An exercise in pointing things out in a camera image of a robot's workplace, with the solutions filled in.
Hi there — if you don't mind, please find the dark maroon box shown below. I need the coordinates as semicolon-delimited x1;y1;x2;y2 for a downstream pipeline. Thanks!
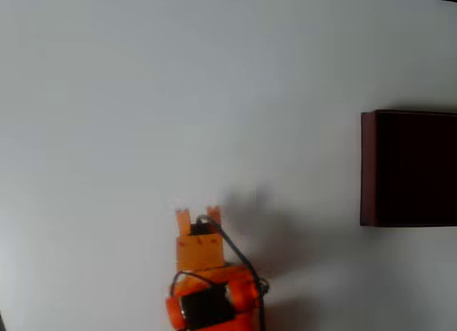
359;109;457;228

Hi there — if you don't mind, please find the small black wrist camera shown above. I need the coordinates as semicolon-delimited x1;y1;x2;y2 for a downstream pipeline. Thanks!
190;215;216;236

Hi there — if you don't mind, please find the thin black servo wire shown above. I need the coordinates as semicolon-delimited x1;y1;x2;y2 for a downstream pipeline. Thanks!
169;270;230;299

